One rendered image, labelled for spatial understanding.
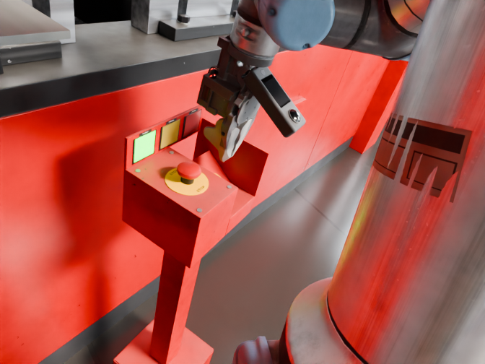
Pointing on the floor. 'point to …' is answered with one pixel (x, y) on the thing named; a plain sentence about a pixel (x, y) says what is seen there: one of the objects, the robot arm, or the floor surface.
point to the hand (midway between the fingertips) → (228, 157)
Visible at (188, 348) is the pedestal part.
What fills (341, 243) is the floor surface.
